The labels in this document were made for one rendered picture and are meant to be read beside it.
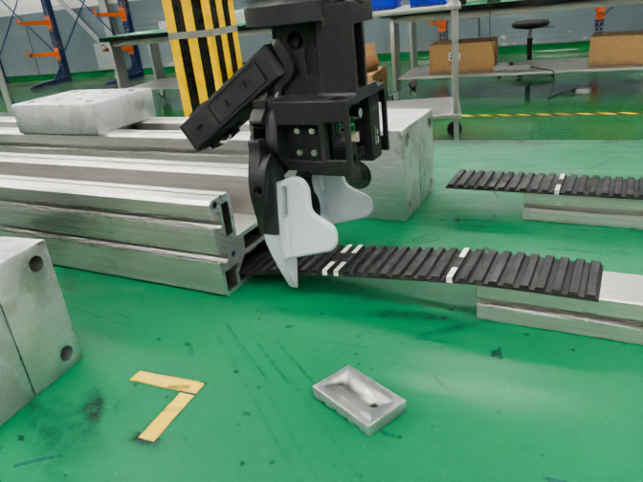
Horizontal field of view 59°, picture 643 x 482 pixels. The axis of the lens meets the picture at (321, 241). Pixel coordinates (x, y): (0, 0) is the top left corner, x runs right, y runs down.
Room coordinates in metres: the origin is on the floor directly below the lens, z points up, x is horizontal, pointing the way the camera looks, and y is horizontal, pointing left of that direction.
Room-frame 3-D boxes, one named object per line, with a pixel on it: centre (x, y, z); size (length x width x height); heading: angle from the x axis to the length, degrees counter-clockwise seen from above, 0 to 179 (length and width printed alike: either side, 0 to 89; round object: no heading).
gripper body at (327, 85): (0.43, -0.01, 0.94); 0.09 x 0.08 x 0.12; 60
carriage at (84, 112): (0.83, 0.31, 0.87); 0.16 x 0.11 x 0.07; 60
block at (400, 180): (0.62, -0.08, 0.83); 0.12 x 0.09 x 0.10; 150
